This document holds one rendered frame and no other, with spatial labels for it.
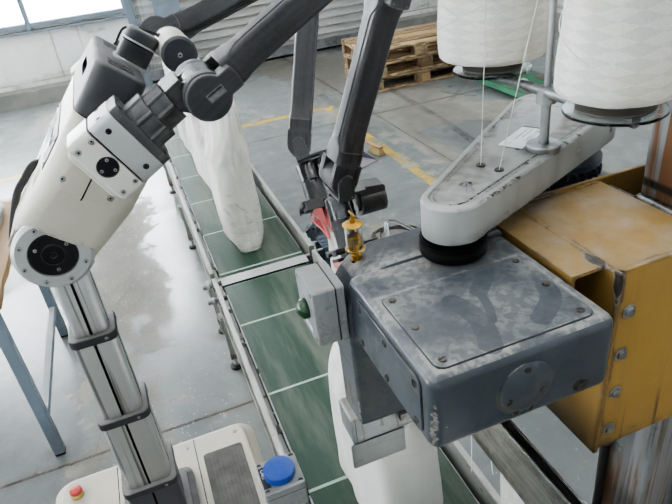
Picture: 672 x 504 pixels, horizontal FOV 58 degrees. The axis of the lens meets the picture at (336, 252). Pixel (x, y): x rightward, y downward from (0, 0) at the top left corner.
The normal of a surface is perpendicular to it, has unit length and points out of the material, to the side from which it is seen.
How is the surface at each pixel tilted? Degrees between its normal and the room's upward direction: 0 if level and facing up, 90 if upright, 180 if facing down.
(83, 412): 0
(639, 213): 0
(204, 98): 96
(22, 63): 90
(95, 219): 115
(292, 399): 0
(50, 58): 90
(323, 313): 90
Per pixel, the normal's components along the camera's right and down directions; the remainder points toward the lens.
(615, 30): -0.50, 0.46
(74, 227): 0.01, 0.83
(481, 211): 0.71, 0.29
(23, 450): -0.11, -0.86
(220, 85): 0.41, 0.51
